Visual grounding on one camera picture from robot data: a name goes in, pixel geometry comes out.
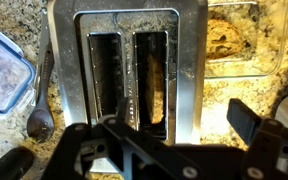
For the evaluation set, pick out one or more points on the dark grey water bottle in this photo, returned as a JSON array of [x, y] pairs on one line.
[[7, 165]]

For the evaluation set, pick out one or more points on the dark metal spoon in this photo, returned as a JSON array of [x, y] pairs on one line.
[[40, 123]]

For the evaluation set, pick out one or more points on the clear glass food container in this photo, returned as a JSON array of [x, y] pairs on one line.
[[267, 50]]

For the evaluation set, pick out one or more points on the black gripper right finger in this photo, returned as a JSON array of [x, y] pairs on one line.
[[244, 120]]

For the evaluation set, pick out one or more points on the brown bread slice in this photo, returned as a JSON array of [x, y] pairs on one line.
[[155, 86], [225, 40]]

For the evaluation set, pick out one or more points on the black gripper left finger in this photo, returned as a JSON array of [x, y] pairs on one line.
[[122, 110]]

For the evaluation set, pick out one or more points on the stainless steel two-slot toaster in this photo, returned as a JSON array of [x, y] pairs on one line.
[[64, 66]]

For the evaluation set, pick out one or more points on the blue-rimmed plastic container lid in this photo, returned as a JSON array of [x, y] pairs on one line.
[[4, 73]]

